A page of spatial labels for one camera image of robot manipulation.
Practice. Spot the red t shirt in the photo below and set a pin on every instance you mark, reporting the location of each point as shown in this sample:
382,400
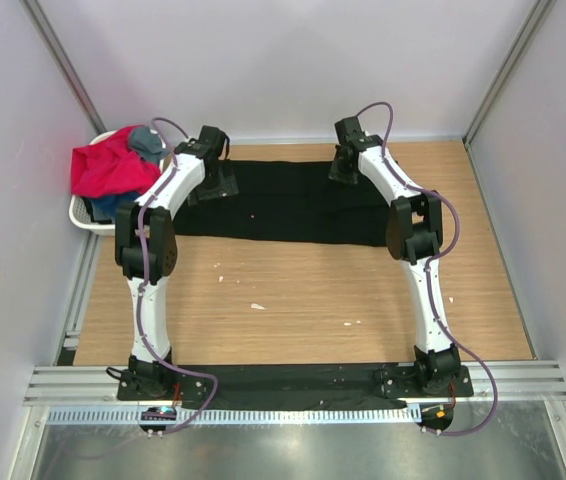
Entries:
110,167

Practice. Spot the white slotted cable duct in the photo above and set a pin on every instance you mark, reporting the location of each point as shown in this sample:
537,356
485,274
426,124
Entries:
163,415

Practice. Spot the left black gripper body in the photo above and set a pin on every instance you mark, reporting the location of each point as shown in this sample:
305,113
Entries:
218,167

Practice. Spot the grey blue t shirt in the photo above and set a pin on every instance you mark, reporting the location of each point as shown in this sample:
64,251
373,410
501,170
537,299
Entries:
147,144

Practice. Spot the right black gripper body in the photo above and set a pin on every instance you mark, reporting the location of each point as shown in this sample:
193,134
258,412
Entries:
340,172

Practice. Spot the black t shirt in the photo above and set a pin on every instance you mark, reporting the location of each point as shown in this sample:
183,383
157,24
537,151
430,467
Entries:
290,202

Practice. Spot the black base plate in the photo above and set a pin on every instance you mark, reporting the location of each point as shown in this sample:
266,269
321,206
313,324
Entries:
293,387

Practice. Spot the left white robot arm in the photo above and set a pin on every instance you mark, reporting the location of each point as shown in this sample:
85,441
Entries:
146,250

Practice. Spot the dark blue t shirt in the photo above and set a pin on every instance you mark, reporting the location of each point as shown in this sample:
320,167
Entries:
104,208

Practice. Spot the aluminium frame rail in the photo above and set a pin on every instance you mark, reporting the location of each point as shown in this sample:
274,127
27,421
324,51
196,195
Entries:
90,385

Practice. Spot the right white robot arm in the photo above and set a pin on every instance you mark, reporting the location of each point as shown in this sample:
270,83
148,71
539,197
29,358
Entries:
414,237

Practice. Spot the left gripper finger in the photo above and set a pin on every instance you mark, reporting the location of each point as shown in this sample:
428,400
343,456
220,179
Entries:
202,192
223,182

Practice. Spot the white laundry basket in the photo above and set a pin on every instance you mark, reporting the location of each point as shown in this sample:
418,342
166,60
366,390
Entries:
79,209

